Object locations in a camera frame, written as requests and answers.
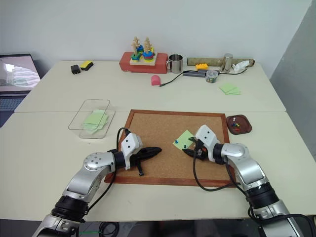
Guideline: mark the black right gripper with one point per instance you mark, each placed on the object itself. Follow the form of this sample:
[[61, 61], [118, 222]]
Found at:
[[201, 151]]

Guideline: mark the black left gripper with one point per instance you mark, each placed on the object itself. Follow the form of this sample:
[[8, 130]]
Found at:
[[138, 159]]

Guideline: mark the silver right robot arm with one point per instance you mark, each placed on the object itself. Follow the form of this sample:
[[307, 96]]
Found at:
[[249, 170]]

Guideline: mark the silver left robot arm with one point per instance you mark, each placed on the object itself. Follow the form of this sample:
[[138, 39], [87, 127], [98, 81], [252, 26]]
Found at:
[[84, 177]]

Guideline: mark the single green sticky note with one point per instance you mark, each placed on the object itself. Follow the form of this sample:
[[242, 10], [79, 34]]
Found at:
[[182, 138]]

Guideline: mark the brown wooden tray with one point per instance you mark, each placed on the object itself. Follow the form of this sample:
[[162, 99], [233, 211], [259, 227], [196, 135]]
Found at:
[[244, 124]]

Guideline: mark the clear jar of pushpins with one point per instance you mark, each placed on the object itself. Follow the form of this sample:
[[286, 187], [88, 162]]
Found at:
[[211, 77]]

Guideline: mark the clear plastic box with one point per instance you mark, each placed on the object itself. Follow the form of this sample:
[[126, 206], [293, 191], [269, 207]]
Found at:
[[79, 121]]

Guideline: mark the red cardboard box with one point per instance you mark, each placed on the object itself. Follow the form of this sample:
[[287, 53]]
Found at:
[[161, 64]]

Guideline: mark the wood-framed cork board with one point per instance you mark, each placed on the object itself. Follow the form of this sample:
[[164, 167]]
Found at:
[[163, 123]]

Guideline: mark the pile of green notes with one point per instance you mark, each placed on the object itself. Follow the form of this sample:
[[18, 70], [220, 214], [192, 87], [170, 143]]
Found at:
[[95, 119]]

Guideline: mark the fanned green sticky notes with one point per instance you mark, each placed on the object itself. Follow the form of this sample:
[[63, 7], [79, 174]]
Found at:
[[229, 88]]

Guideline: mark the black usb hub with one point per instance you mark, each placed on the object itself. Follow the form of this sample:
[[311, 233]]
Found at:
[[193, 73]]

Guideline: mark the yellow toy brick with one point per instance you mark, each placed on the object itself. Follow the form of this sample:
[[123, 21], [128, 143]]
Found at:
[[202, 66]]

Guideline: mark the stainless steel mug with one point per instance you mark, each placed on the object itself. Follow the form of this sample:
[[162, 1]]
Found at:
[[176, 64]]

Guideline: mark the brown cardboard tube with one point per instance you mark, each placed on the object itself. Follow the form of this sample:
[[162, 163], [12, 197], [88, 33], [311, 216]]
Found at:
[[212, 60]]

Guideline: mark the stainless steel cylinder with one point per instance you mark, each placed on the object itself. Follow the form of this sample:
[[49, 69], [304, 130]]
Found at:
[[226, 63]]

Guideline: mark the white crumpled cloth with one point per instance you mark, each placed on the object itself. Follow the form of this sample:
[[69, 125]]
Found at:
[[240, 66]]

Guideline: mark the yellow and black eraser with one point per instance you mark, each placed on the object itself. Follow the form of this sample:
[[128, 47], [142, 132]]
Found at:
[[87, 65]]

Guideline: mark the black power adapter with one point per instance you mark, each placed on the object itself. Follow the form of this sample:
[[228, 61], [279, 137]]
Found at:
[[75, 69]]

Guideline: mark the open laptop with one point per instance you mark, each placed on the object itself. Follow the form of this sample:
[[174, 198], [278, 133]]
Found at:
[[17, 74]]

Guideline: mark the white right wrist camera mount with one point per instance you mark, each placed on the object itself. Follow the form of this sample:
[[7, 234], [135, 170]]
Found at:
[[206, 135]]

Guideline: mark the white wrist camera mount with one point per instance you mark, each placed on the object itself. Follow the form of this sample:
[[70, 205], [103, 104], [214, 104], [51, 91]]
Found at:
[[206, 135], [129, 144]]

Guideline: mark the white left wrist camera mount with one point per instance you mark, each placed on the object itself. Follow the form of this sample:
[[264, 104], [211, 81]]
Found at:
[[129, 144]]

